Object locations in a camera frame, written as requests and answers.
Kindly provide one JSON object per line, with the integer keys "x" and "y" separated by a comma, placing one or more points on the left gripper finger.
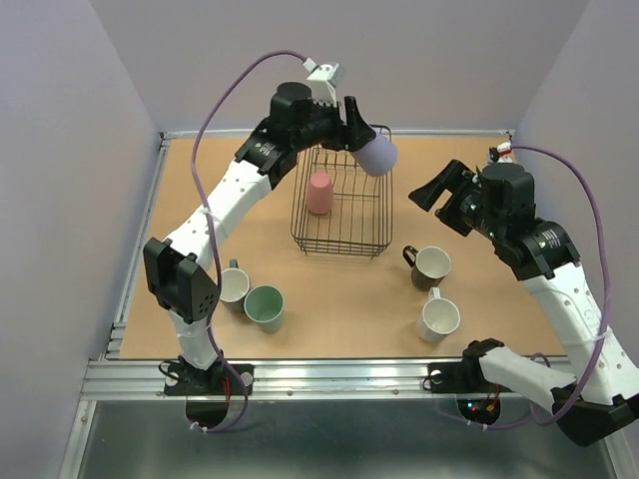
{"x": 341, "y": 143}
{"x": 357, "y": 132}

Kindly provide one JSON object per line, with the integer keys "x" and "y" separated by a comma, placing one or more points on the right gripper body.
{"x": 489, "y": 221}

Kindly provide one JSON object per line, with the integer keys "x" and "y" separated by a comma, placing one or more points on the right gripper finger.
{"x": 452, "y": 178}
{"x": 450, "y": 215}

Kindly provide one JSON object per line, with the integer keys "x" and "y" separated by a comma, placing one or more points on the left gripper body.
{"x": 323, "y": 121}

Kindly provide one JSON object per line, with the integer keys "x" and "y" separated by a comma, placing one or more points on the lavender cup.
{"x": 378, "y": 157}

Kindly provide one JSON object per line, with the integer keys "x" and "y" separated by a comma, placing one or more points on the black mug white inside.
{"x": 429, "y": 266}

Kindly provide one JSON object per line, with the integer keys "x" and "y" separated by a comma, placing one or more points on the pink cup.
{"x": 319, "y": 194}

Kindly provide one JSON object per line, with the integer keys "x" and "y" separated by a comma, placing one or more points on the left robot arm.
{"x": 177, "y": 267}

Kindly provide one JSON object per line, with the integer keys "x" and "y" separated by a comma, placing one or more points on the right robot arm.
{"x": 600, "y": 394}

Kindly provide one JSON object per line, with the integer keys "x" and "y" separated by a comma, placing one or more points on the grey mug white inside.
{"x": 236, "y": 285}

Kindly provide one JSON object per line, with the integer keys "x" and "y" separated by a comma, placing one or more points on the green cup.
{"x": 265, "y": 306}

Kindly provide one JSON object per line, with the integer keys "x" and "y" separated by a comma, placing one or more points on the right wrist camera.
{"x": 501, "y": 153}

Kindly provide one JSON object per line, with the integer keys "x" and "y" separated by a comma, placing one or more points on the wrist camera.
{"x": 323, "y": 80}
{"x": 501, "y": 153}

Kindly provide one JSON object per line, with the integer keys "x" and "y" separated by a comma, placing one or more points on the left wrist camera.
{"x": 323, "y": 80}

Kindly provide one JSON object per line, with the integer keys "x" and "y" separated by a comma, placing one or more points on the black wire dish rack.
{"x": 359, "y": 222}

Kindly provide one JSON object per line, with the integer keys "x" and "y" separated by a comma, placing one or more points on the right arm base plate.
{"x": 456, "y": 377}

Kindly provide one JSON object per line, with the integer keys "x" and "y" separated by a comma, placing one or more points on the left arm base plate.
{"x": 182, "y": 380}

